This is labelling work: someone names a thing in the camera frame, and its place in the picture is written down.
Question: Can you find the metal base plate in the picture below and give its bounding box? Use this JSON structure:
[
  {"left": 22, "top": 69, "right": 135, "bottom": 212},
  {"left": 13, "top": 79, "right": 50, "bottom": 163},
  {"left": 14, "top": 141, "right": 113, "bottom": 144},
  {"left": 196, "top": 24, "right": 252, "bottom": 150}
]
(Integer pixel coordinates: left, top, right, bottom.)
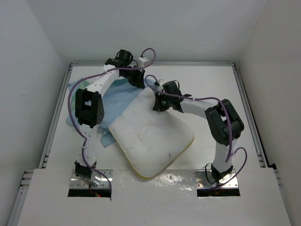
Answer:
[
  {"left": 69, "top": 170, "right": 113, "bottom": 189},
  {"left": 194, "top": 169, "right": 239, "bottom": 189}
]

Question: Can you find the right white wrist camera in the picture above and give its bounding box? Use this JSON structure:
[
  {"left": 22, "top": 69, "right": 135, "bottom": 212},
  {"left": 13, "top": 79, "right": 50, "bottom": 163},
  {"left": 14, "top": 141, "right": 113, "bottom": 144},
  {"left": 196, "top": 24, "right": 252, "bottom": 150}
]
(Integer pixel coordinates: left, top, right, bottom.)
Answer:
[{"left": 158, "top": 79, "right": 165, "bottom": 86}]

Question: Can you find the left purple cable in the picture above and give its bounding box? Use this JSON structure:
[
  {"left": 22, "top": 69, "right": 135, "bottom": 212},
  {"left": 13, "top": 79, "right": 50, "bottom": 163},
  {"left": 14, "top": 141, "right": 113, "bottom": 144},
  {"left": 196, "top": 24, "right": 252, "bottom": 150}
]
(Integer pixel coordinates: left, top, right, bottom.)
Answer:
[{"left": 67, "top": 48, "right": 158, "bottom": 191}]

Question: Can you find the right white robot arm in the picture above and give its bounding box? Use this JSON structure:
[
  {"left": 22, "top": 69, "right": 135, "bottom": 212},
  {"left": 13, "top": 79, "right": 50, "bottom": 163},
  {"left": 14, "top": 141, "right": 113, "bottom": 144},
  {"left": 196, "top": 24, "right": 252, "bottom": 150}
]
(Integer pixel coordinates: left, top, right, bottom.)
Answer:
[{"left": 149, "top": 81, "right": 245, "bottom": 183}]

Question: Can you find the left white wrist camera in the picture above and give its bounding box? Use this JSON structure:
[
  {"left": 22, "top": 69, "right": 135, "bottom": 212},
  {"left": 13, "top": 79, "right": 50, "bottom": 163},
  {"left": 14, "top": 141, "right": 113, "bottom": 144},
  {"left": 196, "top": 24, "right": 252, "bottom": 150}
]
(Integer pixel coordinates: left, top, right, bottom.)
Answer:
[{"left": 136, "top": 57, "right": 151, "bottom": 69}]

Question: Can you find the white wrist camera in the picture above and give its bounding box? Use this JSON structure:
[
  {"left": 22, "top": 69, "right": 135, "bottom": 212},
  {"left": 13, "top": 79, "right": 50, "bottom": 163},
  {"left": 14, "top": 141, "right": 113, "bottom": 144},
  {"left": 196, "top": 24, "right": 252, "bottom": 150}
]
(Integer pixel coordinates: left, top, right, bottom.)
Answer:
[
  {"left": 136, "top": 57, "right": 151, "bottom": 69},
  {"left": 158, "top": 79, "right": 165, "bottom": 86}
]

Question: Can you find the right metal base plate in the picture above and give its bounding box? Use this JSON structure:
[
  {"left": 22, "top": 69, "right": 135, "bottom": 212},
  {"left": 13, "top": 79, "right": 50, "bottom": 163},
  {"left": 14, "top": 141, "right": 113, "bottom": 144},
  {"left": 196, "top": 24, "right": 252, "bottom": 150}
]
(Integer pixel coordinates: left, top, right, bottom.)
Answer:
[{"left": 194, "top": 169, "right": 239, "bottom": 189}]

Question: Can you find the aluminium table frame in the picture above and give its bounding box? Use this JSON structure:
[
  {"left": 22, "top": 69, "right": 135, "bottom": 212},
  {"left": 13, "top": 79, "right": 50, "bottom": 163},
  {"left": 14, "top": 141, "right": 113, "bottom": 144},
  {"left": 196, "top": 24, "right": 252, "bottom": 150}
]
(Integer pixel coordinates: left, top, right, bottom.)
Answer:
[{"left": 18, "top": 62, "right": 274, "bottom": 218}]

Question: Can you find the blue green pillowcase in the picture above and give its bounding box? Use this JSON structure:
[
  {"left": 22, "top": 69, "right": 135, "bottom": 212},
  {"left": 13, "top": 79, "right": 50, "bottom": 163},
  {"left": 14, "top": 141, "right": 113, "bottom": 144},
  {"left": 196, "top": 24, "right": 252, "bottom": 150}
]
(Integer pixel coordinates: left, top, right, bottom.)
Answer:
[{"left": 65, "top": 75, "right": 157, "bottom": 149}]

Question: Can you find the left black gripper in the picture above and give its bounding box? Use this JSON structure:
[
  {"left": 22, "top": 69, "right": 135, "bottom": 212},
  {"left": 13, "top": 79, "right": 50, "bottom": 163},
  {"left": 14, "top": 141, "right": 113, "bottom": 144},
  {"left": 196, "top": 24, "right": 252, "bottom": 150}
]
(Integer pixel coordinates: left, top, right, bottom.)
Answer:
[{"left": 121, "top": 65, "right": 145, "bottom": 89}]

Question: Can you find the white yellow pillow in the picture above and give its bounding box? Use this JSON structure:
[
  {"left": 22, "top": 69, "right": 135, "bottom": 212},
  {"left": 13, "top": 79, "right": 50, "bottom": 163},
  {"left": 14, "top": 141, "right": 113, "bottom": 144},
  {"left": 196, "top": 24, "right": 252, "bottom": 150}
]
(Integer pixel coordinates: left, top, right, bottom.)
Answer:
[{"left": 109, "top": 89, "right": 195, "bottom": 178}]

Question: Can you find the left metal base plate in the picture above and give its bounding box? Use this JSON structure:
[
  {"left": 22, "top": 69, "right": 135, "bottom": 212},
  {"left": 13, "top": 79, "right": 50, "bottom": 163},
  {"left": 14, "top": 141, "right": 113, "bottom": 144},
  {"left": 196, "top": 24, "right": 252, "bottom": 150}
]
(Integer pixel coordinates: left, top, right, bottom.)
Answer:
[{"left": 69, "top": 170, "right": 113, "bottom": 189}]

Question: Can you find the white front cover board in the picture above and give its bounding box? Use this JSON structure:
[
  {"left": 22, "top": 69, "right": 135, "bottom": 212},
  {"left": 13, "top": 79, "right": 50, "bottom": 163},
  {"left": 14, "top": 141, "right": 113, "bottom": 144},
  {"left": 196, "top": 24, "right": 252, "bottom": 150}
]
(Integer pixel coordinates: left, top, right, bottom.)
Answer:
[{"left": 18, "top": 169, "right": 290, "bottom": 226}]

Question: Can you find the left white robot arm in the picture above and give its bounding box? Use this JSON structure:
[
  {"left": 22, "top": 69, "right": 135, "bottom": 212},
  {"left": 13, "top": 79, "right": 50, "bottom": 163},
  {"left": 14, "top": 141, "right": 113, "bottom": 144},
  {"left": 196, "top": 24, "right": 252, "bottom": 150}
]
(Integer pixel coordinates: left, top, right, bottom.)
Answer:
[{"left": 68, "top": 49, "right": 152, "bottom": 180}]

